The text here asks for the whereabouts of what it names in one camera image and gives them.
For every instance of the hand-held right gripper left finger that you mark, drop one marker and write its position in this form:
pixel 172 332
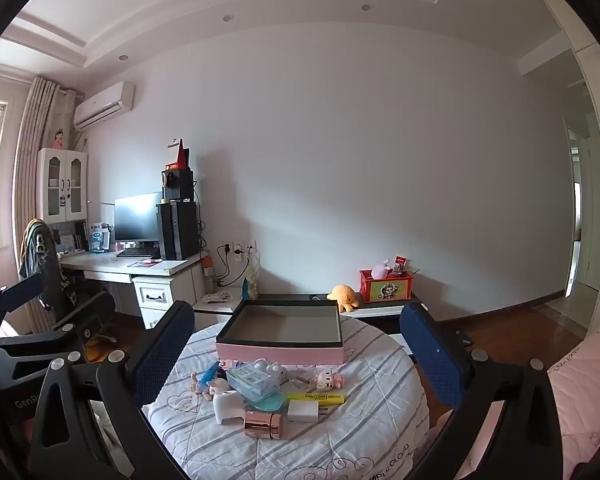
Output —
pixel 165 345

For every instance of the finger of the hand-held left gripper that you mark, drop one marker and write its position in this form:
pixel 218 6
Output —
pixel 30 342
pixel 15 297

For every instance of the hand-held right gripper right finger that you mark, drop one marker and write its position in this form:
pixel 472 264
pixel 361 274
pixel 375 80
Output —
pixel 430 355

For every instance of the pig figurine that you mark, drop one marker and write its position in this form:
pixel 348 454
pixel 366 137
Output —
pixel 202 385

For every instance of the white tooth-shaped holder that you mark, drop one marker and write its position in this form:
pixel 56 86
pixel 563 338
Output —
pixel 230 405

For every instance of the clear plastic card box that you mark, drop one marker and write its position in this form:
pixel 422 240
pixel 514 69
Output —
pixel 252 380

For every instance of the white pink block toy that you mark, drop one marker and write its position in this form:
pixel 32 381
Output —
pixel 329 379

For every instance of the pink box with green rim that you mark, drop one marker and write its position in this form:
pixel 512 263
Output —
pixel 280 352

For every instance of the teal round case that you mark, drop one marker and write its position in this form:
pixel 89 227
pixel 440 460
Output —
pixel 272 402

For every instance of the yellow highlighter box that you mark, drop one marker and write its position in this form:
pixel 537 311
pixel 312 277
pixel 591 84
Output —
pixel 315 398

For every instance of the rose gold cylinder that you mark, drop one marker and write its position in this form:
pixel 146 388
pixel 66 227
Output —
pixel 264 425

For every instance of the white square adapter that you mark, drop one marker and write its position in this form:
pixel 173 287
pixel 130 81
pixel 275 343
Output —
pixel 304 411

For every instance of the dark jacket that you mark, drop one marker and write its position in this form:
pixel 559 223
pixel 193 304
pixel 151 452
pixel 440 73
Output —
pixel 42 255

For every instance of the white desk with drawers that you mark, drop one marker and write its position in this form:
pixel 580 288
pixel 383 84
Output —
pixel 155 290

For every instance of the white nightstand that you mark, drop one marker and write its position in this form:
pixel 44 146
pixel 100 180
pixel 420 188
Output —
pixel 215 310

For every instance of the black office chair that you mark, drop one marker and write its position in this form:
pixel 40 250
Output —
pixel 85 310

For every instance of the black white low cabinet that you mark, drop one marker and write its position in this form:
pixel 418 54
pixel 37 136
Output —
pixel 380 309

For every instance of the pink booklet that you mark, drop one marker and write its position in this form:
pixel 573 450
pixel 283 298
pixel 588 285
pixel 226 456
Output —
pixel 216 298

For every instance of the red printed crate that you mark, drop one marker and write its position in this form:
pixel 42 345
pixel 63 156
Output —
pixel 387 290

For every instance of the bottle with orange label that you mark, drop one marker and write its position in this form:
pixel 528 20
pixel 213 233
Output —
pixel 208 275

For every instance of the red booklet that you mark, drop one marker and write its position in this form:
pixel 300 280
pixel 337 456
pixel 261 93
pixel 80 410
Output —
pixel 145 262

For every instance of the black keyboard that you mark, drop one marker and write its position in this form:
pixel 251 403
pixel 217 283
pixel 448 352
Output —
pixel 140 251

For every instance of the red tag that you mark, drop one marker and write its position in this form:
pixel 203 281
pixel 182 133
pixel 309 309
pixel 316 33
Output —
pixel 400 262

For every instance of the pink plush toy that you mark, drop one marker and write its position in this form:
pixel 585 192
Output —
pixel 380 270

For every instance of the yellow octopus plush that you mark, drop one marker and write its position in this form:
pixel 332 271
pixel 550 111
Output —
pixel 344 299

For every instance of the blue white box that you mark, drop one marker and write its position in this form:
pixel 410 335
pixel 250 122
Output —
pixel 100 237

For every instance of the blue yellow snack bag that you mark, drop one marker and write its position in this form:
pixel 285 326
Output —
pixel 250 285

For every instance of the black computer tower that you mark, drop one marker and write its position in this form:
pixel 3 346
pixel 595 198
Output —
pixel 180 232

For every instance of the white glass-door cabinet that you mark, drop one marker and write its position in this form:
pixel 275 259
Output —
pixel 62 185

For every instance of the black computer monitor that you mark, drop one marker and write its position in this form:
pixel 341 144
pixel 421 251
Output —
pixel 137 215

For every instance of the pink printed blanket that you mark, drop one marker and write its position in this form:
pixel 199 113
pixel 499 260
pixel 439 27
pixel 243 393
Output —
pixel 580 385

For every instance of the black speaker box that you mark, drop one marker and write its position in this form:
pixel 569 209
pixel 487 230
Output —
pixel 177 185

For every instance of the small pink doll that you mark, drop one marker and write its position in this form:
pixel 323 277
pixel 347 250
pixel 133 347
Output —
pixel 58 139

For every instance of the beige curtain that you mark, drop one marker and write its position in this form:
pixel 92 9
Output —
pixel 35 125

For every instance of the red triangular package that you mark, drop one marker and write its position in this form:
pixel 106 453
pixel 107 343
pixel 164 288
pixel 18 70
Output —
pixel 180 155

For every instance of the white door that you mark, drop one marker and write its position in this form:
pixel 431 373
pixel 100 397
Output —
pixel 582 220

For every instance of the white air conditioner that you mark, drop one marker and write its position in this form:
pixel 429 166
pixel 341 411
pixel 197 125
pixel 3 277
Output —
pixel 102 105

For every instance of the white wall sockets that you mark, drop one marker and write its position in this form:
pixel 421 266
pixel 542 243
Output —
pixel 237 250

